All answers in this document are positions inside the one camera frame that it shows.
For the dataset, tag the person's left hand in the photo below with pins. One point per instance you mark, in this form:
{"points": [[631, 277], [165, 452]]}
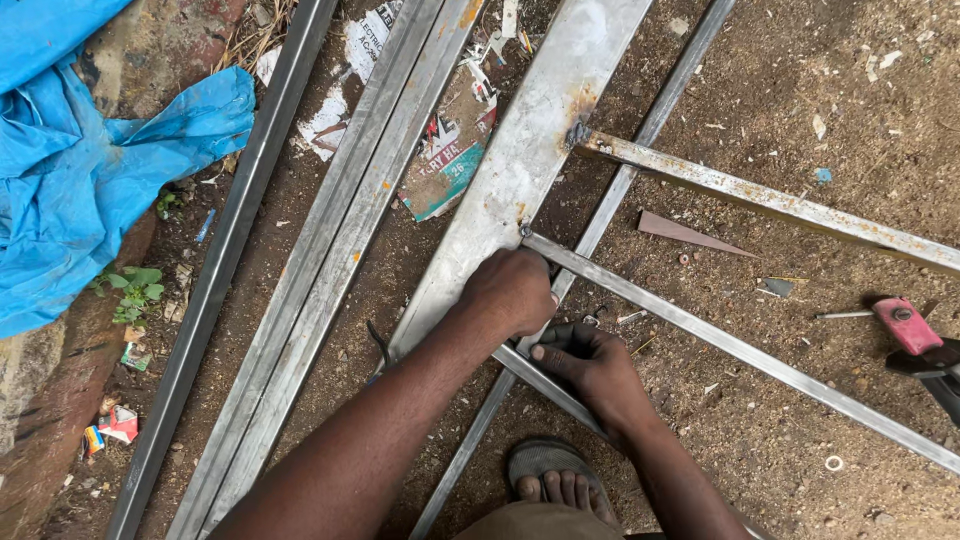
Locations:
{"points": [[506, 292]]}

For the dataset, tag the person's right hand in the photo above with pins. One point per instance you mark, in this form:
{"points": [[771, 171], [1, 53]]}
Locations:
{"points": [[600, 375]]}

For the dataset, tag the person's left fingers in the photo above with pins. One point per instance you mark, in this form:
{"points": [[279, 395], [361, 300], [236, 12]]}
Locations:
{"points": [[546, 300]]}

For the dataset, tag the short steel bar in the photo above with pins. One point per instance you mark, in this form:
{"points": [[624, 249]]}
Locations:
{"points": [[551, 390]]}

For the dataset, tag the long steel crossbar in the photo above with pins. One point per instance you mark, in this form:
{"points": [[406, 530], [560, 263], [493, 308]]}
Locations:
{"points": [[750, 352]]}

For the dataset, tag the wide flat steel bar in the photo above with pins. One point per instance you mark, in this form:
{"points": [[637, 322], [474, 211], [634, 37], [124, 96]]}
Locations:
{"points": [[517, 165]]}

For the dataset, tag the grey sandal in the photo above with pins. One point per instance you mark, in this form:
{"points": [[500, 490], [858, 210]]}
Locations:
{"points": [[547, 456]]}

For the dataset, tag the brown wooden wedge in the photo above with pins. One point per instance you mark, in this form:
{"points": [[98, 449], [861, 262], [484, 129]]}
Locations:
{"points": [[686, 231]]}

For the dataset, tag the torn colourful poster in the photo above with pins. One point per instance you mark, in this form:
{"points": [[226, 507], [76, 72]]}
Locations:
{"points": [[450, 161]]}

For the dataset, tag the thin grey steel tube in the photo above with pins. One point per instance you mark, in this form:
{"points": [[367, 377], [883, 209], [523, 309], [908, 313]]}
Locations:
{"points": [[645, 139]]}

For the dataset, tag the person's foot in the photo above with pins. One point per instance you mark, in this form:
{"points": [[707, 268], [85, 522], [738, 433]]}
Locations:
{"points": [[566, 491]]}

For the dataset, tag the square steel tube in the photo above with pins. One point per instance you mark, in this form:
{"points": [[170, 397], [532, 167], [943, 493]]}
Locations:
{"points": [[367, 225], [330, 225]]}

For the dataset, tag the brown shorts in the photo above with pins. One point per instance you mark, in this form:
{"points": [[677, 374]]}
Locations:
{"points": [[540, 523]]}

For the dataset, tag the small grey flat scrap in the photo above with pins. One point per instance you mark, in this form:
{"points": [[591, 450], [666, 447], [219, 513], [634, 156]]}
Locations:
{"points": [[778, 286]]}

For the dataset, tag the rusty welded steel crossbar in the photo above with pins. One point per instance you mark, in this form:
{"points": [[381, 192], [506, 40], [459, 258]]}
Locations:
{"points": [[765, 196]]}

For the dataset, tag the torn white paper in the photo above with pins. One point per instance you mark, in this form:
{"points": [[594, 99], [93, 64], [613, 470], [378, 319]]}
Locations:
{"points": [[352, 82]]}

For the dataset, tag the thin welding electrode rod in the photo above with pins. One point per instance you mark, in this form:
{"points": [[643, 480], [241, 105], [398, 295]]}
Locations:
{"points": [[844, 314]]}

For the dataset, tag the small blue scrap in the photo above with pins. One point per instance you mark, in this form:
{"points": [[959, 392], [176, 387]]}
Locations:
{"points": [[823, 175]]}

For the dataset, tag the dark steel channel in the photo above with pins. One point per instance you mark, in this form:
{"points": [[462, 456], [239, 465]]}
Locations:
{"points": [[225, 262]]}

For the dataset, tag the blue plastic stick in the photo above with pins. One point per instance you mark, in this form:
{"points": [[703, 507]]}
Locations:
{"points": [[205, 226]]}

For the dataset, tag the red welding electrode holder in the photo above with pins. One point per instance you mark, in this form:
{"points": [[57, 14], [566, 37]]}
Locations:
{"points": [[919, 341]]}

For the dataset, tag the small green plant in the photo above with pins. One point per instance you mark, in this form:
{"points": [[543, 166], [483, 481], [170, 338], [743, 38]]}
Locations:
{"points": [[135, 291]]}

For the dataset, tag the green crumpled wrapper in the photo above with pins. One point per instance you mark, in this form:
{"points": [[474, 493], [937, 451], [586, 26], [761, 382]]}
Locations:
{"points": [[136, 357]]}

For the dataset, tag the red and white packet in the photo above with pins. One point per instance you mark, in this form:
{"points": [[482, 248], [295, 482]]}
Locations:
{"points": [[118, 424]]}

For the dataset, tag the blue plastic tarp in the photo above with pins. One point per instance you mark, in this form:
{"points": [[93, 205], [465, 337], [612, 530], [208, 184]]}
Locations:
{"points": [[82, 180]]}

